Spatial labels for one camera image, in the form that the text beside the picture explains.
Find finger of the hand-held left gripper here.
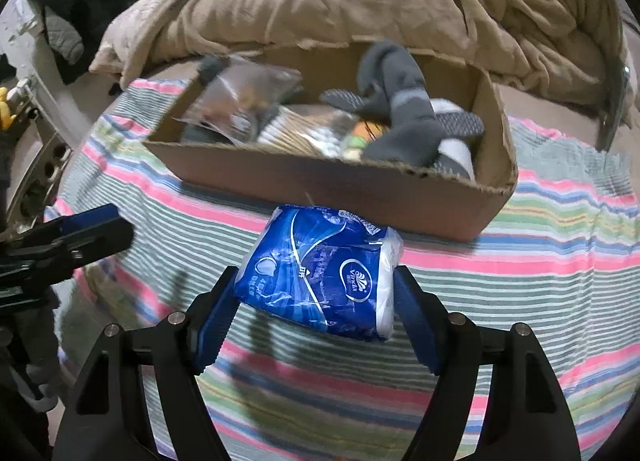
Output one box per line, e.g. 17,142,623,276
42,204,121,238
0,218,135,288

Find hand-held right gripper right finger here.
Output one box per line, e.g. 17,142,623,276
392,265,583,461

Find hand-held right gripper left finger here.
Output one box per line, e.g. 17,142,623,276
52,266,241,461

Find blue tissue pack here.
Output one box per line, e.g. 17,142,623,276
234,204,404,342

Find cardboard box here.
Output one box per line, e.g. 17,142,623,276
142,38,518,242

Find white socks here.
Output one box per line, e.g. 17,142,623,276
431,98,476,179

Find small cartoon print packet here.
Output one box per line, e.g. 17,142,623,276
345,121,388,159

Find clear plastic snack bag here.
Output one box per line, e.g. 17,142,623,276
181,55,303,144

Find bag of cotton swabs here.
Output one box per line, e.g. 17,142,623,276
257,108,351,158

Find grey non-slip socks pair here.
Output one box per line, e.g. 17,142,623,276
320,40,486,167

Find white shelf rack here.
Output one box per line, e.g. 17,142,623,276
0,76,76,222

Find striped pastel cloth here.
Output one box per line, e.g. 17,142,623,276
45,78,636,461

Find grey quilted garment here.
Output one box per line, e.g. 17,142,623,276
42,6,86,67

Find white patterned duvet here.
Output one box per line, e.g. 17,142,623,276
90,0,176,77

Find beige fleece blanket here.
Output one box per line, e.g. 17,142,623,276
120,0,633,107

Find metal bed post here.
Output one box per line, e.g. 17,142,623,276
597,64,633,152

